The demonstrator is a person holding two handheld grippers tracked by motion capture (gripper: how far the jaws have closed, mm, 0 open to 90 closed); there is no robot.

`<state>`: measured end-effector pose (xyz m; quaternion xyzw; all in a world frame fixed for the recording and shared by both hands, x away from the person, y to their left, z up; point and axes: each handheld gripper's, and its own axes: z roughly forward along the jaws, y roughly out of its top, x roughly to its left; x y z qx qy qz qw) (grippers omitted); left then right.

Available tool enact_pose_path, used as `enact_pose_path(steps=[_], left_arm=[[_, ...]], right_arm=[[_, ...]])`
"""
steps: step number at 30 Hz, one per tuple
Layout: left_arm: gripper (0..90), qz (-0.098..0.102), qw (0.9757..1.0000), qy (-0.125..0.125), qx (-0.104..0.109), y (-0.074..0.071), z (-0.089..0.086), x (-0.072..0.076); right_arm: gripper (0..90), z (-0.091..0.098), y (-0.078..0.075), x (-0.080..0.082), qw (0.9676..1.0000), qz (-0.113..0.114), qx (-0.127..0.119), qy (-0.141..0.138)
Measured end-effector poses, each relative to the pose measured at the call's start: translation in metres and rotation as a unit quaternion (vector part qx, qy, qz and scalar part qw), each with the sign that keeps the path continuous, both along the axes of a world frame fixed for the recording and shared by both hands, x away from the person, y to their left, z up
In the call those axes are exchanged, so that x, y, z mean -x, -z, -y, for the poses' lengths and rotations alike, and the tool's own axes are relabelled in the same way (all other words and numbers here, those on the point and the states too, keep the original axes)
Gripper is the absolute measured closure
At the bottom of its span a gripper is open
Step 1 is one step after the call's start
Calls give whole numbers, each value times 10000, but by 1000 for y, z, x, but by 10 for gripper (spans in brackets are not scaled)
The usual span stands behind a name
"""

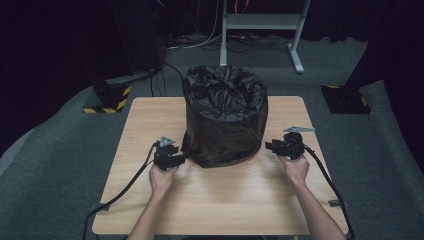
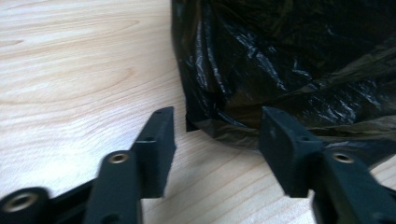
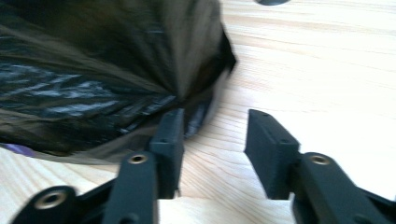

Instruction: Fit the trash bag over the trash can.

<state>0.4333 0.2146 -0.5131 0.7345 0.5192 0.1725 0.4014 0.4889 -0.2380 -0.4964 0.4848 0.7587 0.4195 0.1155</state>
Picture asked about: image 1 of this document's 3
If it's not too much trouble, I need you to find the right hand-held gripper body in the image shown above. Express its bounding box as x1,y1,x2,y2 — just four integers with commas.
278,125,316,161

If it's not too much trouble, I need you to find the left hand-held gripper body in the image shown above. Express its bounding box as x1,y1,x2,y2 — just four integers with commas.
153,135,183,172

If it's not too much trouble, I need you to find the black bag-lined bin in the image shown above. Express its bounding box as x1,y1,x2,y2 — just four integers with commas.
181,64,269,169

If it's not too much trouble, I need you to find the person's right hand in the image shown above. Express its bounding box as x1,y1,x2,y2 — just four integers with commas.
278,153,311,188

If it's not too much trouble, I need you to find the person's left hand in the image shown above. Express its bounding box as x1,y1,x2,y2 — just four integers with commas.
148,163,180,198

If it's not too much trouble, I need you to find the black stand hazard striped base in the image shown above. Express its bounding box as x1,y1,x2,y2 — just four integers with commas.
82,82,133,115
319,84,373,115

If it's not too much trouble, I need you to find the white metal stand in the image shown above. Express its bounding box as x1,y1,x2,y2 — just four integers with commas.
218,0,312,75

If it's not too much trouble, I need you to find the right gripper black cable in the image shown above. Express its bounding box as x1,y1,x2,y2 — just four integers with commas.
302,143,356,240

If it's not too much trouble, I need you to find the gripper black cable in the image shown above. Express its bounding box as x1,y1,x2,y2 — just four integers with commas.
302,143,356,240
81,141,160,240

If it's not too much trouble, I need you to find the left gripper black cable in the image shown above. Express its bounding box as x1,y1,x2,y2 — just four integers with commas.
81,141,160,240

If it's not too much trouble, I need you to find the grey cable clip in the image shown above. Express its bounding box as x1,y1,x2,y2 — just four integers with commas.
327,198,350,209

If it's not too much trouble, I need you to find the black floor cable tangle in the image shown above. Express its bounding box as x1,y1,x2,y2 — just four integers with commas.
168,32,292,54

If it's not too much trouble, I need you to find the white floor cable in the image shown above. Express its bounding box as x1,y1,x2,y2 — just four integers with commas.
166,0,224,51

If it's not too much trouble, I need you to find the orange cable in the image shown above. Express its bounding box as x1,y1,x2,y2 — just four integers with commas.
234,0,250,15

